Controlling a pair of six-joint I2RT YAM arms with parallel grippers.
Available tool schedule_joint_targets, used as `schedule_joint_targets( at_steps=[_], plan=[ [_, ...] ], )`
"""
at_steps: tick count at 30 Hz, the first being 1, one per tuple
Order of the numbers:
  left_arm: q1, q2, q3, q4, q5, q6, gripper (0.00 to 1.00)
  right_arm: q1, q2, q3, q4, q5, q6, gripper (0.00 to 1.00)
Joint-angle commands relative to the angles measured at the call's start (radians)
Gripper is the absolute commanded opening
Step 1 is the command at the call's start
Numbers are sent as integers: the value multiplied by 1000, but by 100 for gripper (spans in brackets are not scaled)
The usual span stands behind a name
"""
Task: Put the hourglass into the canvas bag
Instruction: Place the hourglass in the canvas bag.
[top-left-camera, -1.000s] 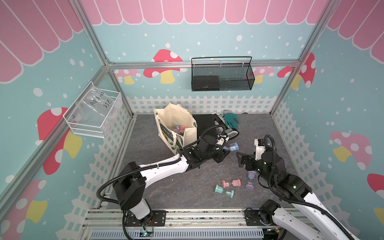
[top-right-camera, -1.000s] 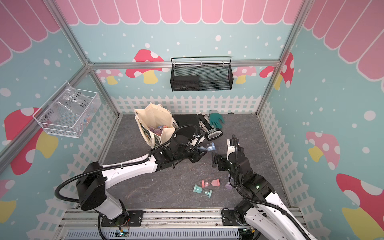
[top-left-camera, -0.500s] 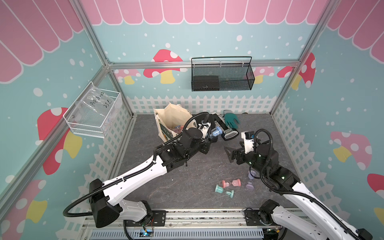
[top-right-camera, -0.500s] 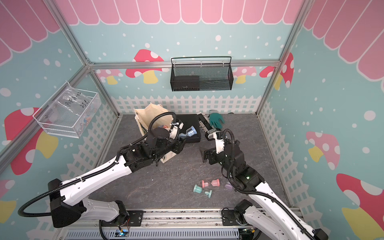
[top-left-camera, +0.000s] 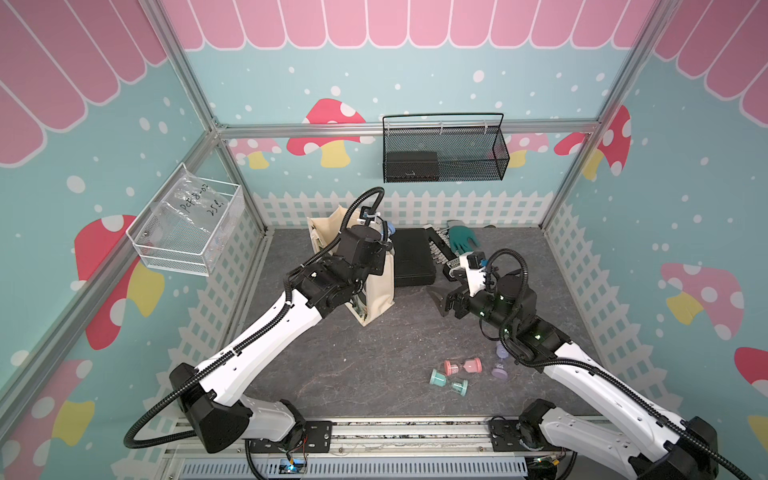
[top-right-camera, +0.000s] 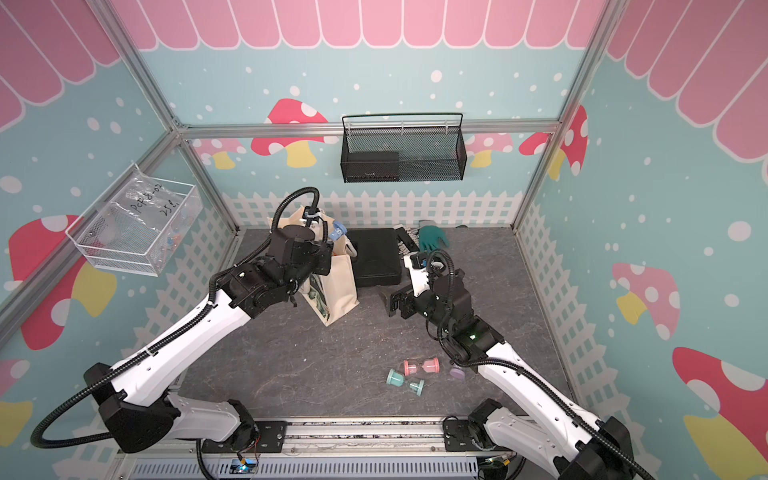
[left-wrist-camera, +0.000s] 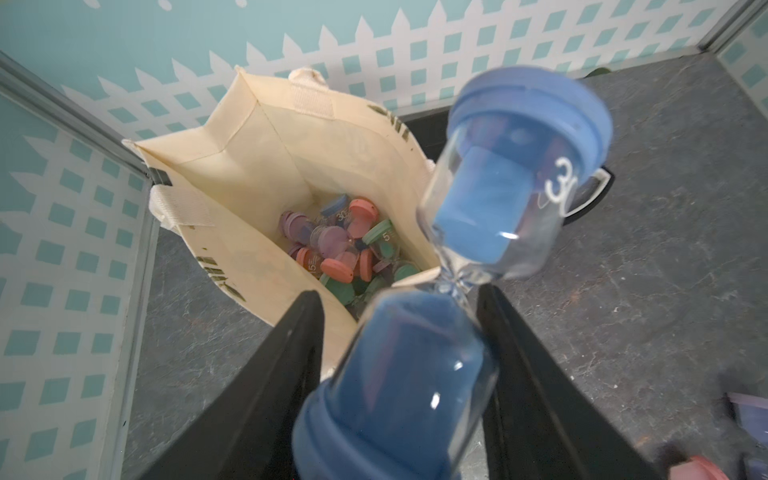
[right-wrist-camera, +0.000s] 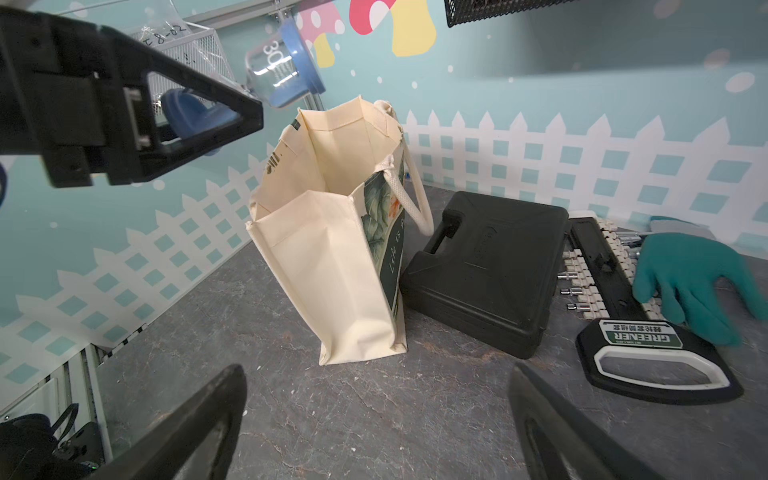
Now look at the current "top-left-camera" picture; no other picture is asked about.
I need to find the cream canvas tote bag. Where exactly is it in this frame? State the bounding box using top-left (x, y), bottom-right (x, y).
top-left (307, 206), bottom-right (395, 327)

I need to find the green hourglass front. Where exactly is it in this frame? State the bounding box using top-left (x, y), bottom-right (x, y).
top-left (429, 369), bottom-right (469, 397)

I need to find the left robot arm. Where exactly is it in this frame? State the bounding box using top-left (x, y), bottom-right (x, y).
top-left (123, 187), bottom-right (392, 453)

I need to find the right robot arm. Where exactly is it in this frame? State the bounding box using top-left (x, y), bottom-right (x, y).
top-left (428, 248), bottom-right (747, 479)

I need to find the pink hourglass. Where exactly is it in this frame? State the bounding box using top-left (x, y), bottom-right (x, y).
top-left (443, 357), bottom-right (483, 376)

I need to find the lavender hourglass far right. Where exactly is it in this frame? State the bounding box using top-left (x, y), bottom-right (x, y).
top-left (491, 341), bottom-right (510, 380)

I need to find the plastic bag in basket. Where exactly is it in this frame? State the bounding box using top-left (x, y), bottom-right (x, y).
top-left (149, 164), bottom-right (241, 265)

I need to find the black white hair brush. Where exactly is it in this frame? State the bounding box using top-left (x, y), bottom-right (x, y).
top-left (423, 224), bottom-right (460, 269)

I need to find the green rubber glove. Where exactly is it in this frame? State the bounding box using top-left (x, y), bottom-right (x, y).
top-left (447, 220), bottom-right (480, 255)

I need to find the black flat box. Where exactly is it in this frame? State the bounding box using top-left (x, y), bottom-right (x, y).
top-left (392, 228), bottom-right (436, 288)

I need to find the black box in basket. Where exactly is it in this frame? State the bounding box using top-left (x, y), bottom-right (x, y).
top-left (383, 151), bottom-right (440, 183)

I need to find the clear wire wall basket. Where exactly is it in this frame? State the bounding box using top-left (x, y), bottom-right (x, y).
top-left (125, 163), bottom-right (245, 278)

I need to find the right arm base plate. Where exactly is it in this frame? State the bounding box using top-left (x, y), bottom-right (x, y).
top-left (487, 416), bottom-right (566, 455)

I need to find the black mesh wall basket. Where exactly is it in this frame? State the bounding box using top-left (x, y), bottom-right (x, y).
top-left (381, 112), bottom-right (510, 182)

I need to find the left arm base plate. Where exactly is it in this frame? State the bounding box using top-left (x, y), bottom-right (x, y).
top-left (249, 421), bottom-right (333, 454)

